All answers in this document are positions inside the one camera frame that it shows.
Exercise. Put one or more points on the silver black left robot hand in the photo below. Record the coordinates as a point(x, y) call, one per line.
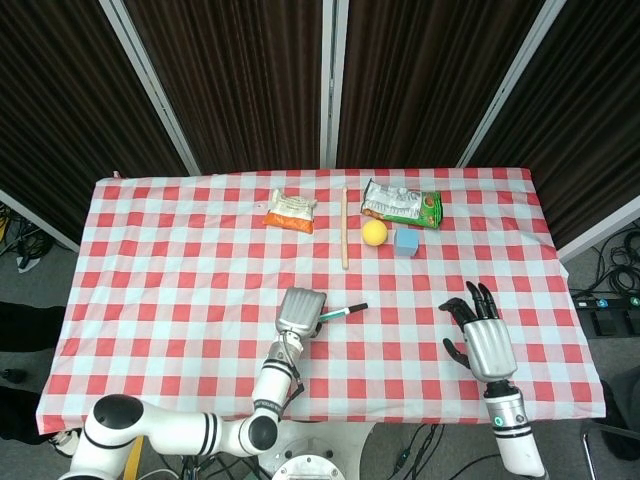
point(299, 312)

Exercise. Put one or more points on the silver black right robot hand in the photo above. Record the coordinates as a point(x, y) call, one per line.
point(490, 350)

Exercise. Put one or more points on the white teal marker body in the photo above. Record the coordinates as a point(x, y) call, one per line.
point(334, 314)

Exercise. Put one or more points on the black marker cap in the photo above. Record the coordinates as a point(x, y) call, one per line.
point(358, 307)

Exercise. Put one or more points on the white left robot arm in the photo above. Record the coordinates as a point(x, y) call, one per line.
point(170, 430)

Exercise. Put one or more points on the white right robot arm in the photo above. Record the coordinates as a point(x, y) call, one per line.
point(515, 430)

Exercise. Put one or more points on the beige wooden stick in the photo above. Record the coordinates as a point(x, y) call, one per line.
point(345, 230)

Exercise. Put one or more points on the red white checkered tablecloth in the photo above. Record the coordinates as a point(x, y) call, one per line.
point(200, 300)

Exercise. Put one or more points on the orange white snack packet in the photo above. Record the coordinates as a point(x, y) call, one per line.
point(290, 212)

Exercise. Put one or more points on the yellow ball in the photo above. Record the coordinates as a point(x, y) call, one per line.
point(374, 233)

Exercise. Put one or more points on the black power strip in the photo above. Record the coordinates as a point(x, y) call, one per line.
point(605, 302)

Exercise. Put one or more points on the blue cube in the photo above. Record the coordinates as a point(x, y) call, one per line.
point(406, 243)

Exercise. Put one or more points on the white robot torso base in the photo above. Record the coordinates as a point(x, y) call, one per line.
point(320, 450)

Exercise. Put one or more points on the green silver snack bag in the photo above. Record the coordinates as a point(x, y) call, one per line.
point(400, 202)

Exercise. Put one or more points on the black chair metal frame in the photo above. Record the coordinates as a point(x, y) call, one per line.
point(615, 435)

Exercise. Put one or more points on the dark partition panel white frame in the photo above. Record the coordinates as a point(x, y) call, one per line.
point(250, 85)
point(425, 80)
point(590, 125)
point(60, 110)

